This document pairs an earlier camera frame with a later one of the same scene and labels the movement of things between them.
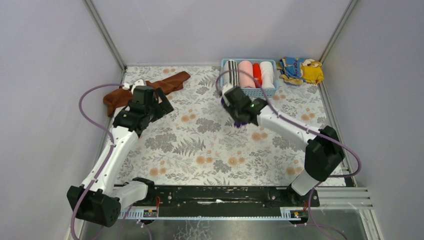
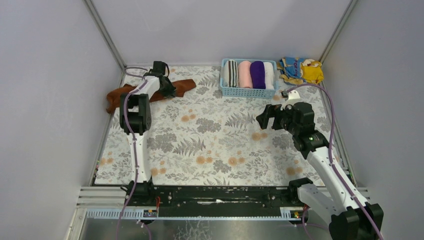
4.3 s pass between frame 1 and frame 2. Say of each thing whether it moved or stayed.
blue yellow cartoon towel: stayed
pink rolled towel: stayed
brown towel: moved
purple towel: moved
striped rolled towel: stayed
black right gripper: moved
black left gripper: moved
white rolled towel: stayed
